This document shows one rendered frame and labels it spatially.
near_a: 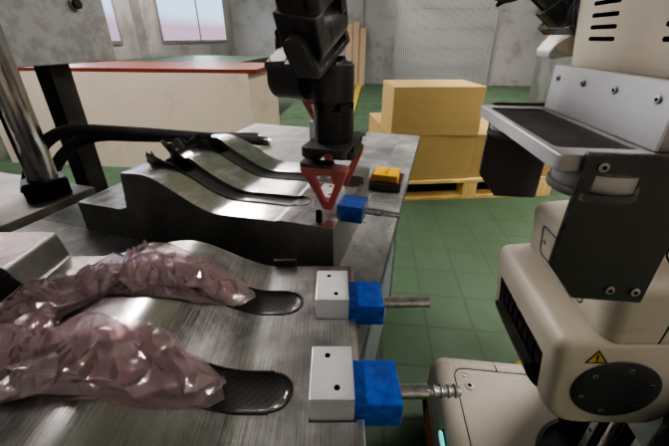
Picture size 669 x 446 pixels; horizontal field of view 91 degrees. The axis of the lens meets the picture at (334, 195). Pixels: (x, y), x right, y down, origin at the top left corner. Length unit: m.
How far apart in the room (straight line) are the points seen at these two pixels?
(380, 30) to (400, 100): 7.27
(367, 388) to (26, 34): 1.10
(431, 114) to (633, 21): 2.00
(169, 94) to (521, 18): 8.64
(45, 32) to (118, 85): 2.38
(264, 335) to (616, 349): 0.42
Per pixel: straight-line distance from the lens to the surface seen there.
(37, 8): 1.21
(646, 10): 0.50
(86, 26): 1.28
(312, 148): 0.45
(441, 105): 2.46
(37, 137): 1.02
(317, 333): 0.38
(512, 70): 10.25
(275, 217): 0.51
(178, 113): 3.32
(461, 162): 2.66
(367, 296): 0.40
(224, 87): 3.07
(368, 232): 0.64
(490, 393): 1.11
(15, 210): 1.03
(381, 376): 0.33
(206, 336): 0.37
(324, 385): 0.31
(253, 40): 10.12
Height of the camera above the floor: 1.13
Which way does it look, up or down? 25 degrees down
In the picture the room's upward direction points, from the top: straight up
